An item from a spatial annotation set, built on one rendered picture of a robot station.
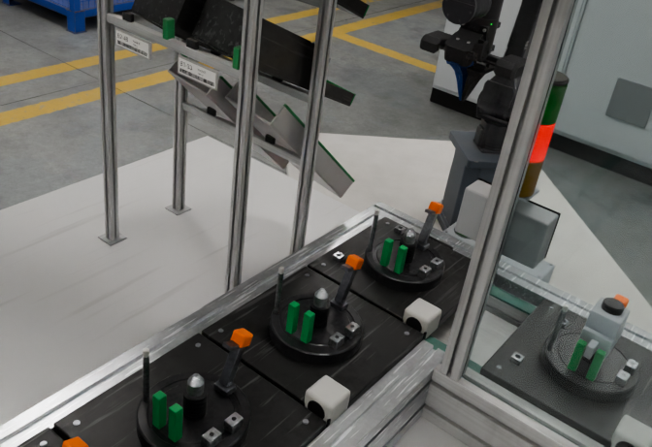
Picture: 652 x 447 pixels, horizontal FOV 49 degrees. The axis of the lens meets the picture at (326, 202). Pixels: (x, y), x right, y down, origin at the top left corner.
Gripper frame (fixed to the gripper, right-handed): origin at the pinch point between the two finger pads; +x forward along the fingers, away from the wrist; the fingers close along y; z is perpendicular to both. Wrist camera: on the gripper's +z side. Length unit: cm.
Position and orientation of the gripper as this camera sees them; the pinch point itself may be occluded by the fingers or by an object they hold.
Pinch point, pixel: (466, 82)
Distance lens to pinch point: 130.6
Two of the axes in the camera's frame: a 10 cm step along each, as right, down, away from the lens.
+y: 7.8, 4.0, -4.9
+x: -1.2, 8.6, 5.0
